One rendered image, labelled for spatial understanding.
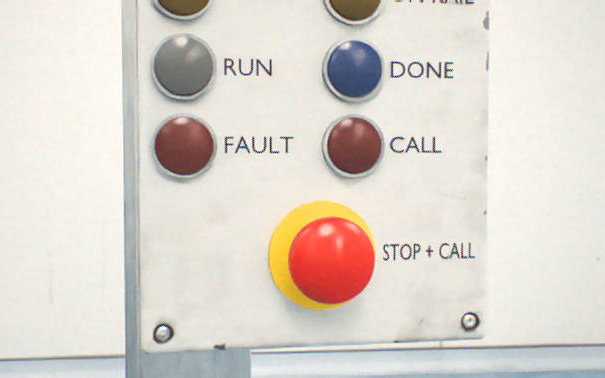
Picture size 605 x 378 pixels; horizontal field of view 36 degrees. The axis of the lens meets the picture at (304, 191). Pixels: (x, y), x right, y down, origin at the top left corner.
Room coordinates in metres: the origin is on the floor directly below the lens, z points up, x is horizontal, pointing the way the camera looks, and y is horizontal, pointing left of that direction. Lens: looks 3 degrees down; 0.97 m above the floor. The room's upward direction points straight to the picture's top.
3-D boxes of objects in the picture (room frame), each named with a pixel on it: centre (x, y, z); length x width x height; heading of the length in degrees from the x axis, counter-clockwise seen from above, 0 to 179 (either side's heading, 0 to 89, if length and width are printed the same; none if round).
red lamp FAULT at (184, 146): (0.42, 0.05, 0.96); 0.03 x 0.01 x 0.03; 101
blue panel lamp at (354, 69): (0.44, -0.02, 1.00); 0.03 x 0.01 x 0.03; 101
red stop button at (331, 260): (0.43, -0.01, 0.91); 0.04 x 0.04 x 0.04; 11
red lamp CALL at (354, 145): (0.44, -0.02, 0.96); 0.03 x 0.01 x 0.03; 101
